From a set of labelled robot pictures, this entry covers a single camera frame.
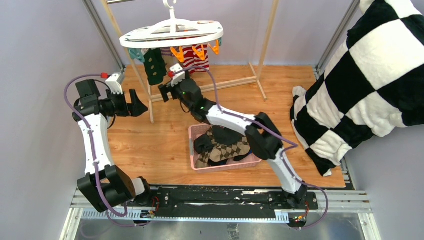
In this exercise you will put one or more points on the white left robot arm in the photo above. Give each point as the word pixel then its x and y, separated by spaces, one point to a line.
pixel 104 184

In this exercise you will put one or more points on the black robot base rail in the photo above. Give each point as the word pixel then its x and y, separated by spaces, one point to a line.
pixel 203 203

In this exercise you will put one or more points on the dark green sock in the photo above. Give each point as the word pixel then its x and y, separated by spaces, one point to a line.
pixel 155 67

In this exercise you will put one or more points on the red white striped sock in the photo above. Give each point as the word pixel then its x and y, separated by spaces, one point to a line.
pixel 192 59

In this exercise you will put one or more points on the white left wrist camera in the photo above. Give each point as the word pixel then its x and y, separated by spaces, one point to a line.
pixel 114 82

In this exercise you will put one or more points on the white round sock hanger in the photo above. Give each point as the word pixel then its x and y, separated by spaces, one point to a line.
pixel 173 32

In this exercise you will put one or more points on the plain black sock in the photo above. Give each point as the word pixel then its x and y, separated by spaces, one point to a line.
pixel 225 136
pixel 203 144

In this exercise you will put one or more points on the pink plastic basket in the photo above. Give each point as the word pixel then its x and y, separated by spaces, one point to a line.
pixel 240 162

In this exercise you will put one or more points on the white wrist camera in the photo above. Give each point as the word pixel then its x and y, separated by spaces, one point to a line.
pixel 114 82
pixel 177 74

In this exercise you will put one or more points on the wooden clothes rack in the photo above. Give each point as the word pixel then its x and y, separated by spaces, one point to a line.
pixel 228 77

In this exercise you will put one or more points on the argyle brown sock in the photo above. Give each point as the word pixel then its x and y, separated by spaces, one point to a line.
pixel 239 149
pixel 209 133

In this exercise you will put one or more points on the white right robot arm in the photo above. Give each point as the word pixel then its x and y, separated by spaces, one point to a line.
pixel 262 135

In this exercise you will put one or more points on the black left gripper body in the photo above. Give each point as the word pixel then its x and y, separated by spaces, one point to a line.
pixel 121 108

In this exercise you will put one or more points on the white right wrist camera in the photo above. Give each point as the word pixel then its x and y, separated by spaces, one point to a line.
pixel 177 74

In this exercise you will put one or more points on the black white checkered blanket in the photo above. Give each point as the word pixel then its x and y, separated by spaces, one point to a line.
pixel 373 84

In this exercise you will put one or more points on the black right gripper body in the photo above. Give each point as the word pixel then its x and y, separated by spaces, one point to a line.
pixel 176 91

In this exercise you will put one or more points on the cream purple striped sock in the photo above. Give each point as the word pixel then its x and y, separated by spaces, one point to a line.
pixel 168 57

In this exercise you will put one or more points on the black blue sock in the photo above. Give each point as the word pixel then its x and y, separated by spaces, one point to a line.
pixel 217 163

